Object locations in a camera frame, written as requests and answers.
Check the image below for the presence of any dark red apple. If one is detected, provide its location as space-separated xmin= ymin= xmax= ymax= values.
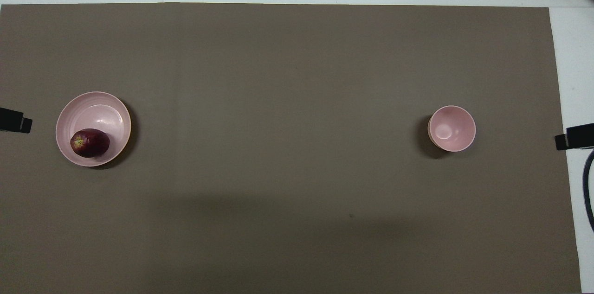
xmin=70 ymin=128 xmax=110 ymax=158

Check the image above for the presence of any pink plate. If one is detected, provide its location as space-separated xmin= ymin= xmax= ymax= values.
xmin=55 ymin=91 xmax=132 ymax=167

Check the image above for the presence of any pink bowl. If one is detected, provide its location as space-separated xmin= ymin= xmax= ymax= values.
xmin=427 ymin=105 xmax=477 ymax=153

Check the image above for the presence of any brown table mat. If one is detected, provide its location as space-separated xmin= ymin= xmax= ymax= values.
xmin=0 ymin=3 xmax=582 ymax=294

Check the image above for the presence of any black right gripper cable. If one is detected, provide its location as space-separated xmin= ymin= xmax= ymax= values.
xmin=582 ymin=149 xmax=594 ymax=234

